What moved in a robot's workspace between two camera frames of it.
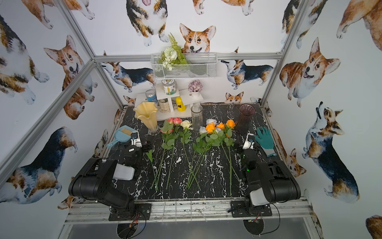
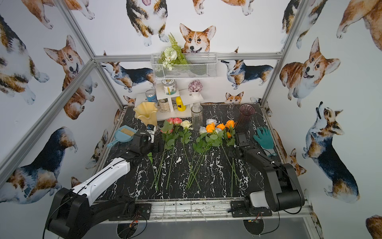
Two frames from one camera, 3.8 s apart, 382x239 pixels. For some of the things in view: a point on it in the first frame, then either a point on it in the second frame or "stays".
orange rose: x=221 y=126 stays
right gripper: x=244 y=150 → x=236 y=145
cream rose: x=185 y=134 stays
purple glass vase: x=245 y=110 stays
